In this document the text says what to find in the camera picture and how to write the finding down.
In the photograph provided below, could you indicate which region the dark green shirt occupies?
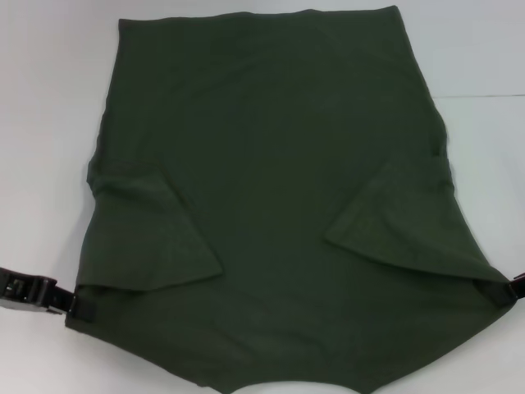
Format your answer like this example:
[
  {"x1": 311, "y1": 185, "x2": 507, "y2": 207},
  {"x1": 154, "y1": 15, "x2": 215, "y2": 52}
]
[{"x1": 63, "y1": 4, "x2": 518, "y2": 389}]

